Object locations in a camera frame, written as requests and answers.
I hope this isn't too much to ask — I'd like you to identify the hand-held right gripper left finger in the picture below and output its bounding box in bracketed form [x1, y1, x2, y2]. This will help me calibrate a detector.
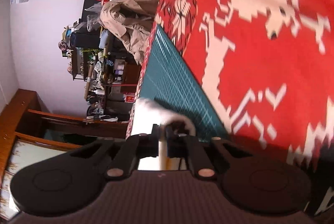
[69, 124, 159, 181]

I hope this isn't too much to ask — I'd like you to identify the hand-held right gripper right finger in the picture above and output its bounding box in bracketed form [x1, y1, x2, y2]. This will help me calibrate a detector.
[166, 124, 258, 181]

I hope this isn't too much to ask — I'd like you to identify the white knit vest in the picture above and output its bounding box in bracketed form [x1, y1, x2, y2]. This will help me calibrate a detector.
[129, 98, 196, 171]

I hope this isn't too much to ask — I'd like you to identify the green cutting mat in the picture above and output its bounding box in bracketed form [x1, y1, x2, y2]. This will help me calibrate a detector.
[136, 24, 230, 143]

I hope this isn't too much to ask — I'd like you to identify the brown wooden cabinet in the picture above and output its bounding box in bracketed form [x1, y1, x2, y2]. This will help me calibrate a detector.
[119, 62, 143, 86]

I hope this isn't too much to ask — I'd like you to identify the cluttered black shelf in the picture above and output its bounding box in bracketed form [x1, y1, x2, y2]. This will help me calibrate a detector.
[60, 25, 110, 83]

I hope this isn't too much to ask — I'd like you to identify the light blue pouch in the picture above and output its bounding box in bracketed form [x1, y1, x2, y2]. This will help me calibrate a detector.
[99, 29, 109, 50]

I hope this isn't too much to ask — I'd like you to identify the red patterned blanket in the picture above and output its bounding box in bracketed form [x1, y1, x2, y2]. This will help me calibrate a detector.
[125, 0, 334, 224]

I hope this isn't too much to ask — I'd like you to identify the beige coat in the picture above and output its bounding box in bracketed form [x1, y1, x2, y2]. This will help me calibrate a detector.
[100, 0, 161, 65]

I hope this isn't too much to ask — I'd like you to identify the clear plastic bag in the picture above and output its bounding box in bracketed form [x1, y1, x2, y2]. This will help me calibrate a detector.
[85, 3, 102, 31]

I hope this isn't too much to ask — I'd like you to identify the red broom handle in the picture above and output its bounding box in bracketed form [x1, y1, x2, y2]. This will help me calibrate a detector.
[103, 83, 138, 88]

